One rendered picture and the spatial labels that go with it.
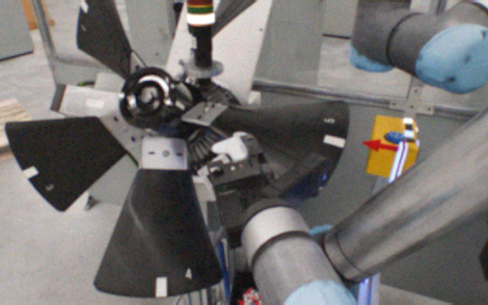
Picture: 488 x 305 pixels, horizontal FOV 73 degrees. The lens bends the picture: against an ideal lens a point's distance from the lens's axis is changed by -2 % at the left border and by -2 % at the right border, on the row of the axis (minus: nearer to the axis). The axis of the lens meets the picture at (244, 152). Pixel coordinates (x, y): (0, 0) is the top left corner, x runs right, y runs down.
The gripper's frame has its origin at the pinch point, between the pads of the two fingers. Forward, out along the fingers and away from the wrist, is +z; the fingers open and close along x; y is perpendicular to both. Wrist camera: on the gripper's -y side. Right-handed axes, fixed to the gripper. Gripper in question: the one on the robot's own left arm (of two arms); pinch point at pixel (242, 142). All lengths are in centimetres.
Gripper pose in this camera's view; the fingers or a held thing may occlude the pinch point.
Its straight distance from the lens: 55.5
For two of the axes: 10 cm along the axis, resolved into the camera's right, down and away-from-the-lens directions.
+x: 1.1, 8.3, 5.4
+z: -2.7, -5.0, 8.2
